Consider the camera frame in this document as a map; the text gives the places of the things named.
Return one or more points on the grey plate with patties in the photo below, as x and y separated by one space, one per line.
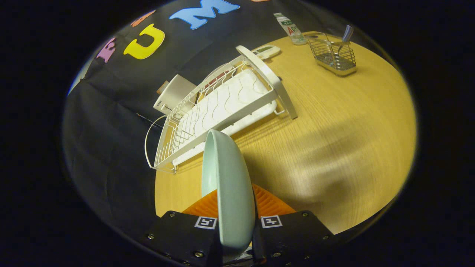
223 69

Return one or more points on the light green plate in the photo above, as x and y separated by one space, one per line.
232 185

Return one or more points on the white toaster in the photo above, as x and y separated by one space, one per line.
176 92

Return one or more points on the toasted bread slice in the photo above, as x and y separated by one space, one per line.
162 88

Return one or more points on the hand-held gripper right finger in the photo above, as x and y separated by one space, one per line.
289 237

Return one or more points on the metal spoon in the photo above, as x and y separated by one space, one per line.
347 34

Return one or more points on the white drink bottle green label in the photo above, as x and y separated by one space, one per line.
291 27

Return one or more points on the brown meat patty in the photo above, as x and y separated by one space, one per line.
220 75

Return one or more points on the white divided snack tray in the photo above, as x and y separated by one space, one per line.
267 50

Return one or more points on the black backdrop cloth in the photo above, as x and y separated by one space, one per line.
111 148

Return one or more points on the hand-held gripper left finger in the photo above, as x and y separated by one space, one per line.
185 237

